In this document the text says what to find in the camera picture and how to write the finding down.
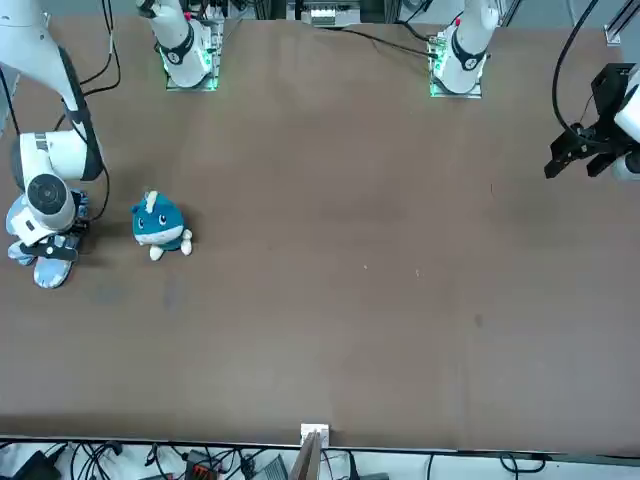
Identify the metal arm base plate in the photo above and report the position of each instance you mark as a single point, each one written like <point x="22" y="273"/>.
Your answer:
<point x="433" y="90"/>
<point x="214" y="50"/>

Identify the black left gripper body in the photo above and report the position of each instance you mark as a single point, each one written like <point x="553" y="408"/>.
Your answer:
<point x="611" y="90"/>

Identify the black device with red marks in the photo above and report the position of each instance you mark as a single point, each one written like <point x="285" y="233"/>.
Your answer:
<point x="200" y="467"/>

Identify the small white table bracket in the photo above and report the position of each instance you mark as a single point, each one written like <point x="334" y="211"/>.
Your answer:
<point x="322" y="430"/>

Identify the wooden slat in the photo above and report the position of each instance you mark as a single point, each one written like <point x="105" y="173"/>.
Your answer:
<point x="306" y="460"/>

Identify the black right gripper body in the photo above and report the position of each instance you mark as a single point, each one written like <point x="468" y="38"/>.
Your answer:
<point x="50" y="251"/>

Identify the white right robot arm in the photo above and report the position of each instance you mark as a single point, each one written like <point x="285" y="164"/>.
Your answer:
<point x="45" y="55"/>

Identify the black power adapter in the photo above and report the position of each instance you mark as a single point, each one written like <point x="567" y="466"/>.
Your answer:
<point x="35" y="465"/>

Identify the small blue plush doll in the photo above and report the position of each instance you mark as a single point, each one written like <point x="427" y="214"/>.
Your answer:
<point x="157" y="225"/>

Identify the grey power box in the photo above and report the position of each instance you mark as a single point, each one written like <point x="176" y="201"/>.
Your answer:
<point x="325" y="17"/>

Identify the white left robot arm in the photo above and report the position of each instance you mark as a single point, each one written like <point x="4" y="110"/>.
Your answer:
<point x="470" y="50"/>

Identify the grey ribbed adapter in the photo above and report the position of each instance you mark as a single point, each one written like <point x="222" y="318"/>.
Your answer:
<point x="274" y="469"/>

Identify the blue bear print oven mitt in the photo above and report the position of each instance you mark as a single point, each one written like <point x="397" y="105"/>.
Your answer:
<point x="15" y="220"/>
<point x="50" y="275"/>

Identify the aluminium frame profile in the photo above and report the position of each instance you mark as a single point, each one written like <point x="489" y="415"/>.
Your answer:
<point x="614" y="32"/>

